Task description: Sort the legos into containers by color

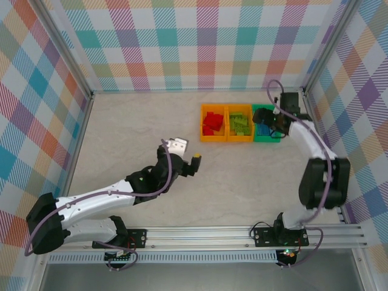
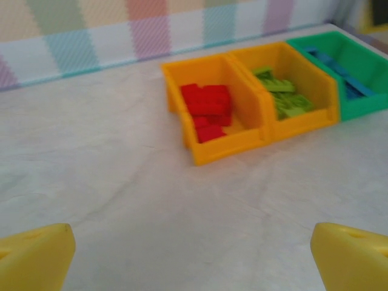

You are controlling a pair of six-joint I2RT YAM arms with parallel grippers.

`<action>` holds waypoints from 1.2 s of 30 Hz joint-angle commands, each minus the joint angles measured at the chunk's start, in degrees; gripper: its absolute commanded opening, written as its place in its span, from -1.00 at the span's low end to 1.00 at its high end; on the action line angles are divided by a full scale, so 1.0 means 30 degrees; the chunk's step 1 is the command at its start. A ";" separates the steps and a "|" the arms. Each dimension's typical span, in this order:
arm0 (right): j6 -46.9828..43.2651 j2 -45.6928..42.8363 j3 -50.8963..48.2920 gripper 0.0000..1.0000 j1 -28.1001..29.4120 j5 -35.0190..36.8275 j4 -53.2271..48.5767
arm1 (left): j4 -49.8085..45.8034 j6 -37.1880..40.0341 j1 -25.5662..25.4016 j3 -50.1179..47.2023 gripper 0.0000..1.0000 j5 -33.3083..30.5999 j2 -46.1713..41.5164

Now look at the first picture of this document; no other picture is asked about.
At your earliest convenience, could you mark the orange plastic bin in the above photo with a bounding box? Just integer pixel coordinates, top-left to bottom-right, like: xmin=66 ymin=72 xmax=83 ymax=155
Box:
xmin=226 ymin=104 xmax=255 ymax=143
xmin=200 ymin=104 xmax=229 ymax=143

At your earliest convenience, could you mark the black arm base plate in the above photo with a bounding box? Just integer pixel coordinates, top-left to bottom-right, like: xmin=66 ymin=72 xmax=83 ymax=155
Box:
xmin=253 ymin=227 xmax=310 ymax=247
xmin=92 ymin=229 xmax=148 ymax=249

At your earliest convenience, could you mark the slotted grey cable duct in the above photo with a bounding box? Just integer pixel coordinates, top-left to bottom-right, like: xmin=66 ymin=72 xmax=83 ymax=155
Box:
xmin=48 ymin=250 xmax=278 ymax=264

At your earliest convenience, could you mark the aluminium side rail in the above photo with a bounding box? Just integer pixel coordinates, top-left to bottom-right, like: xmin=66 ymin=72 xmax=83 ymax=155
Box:
xmin=53 ymin=93 xmax=95 ymax=228
xmin=303 ymin=89 xmax=349 ymax=224

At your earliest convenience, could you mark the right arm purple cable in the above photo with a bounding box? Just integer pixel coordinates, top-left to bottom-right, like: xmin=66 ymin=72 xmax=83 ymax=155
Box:
xmin=266 ymin=79 xmax=332 ymax=269

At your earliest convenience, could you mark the small electronics board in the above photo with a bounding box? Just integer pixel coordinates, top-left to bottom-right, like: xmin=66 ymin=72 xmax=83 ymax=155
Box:
xmin=277 ymin=248 xmax=299 ymax=261
xmin=104 ymin=251 xmax=134 ymax=263

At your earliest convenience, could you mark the aluminium frame post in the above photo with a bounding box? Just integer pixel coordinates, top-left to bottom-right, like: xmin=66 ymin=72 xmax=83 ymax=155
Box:
xmin=35 ymin=0 xmax=93 ymax=101
xmin=303 ymin=0 xmax=363 ymax=95

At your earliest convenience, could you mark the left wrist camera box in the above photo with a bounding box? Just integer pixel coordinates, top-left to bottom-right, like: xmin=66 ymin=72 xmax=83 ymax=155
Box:
xmin=167 ymin=138 xmax=189 ymax=157

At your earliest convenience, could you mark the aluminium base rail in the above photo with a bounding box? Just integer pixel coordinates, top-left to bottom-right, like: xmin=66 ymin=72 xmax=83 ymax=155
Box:
xmin=33 ymin=224 xmax=369 ymax=251

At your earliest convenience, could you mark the green plastic bin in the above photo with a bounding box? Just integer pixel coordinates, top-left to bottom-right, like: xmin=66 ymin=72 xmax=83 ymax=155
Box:
xmin=252 ymin=104 xmax=281 ymax=143

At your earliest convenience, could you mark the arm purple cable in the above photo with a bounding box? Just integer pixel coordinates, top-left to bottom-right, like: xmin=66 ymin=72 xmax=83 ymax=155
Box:
xmin=24 ymin=138 xmax=174 ymax=272
xmin=266 ymin=79 xmax=332 ymax=269

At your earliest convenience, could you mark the aluminium back rail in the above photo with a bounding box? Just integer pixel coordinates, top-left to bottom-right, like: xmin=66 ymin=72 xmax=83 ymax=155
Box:
xmin=90 ymin=87 xmax=307 ymax=95

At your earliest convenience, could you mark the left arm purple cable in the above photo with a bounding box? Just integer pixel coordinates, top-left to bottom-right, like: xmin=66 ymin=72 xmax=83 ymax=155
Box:
xmin=24 ymin=138 xmax=174 ymax=272

